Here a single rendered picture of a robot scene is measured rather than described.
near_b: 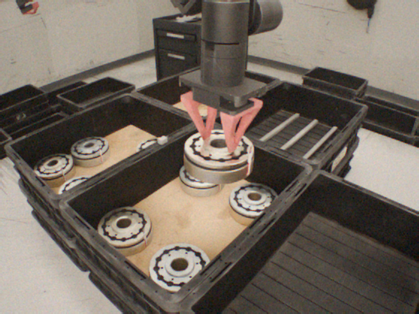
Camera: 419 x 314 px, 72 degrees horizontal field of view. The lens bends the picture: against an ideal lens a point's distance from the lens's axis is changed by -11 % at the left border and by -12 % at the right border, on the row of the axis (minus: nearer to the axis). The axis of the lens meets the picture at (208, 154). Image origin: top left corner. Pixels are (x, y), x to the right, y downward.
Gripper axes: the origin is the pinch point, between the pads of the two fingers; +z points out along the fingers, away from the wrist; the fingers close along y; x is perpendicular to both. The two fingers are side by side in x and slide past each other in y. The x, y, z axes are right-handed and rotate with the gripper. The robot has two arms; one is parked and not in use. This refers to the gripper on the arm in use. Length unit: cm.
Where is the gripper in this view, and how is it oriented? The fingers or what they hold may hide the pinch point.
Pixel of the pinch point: (219, 140)
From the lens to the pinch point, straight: 47.1
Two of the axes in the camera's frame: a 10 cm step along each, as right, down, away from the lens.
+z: -0.3, 8.4, 5.4
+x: -6.7, 3.9, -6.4
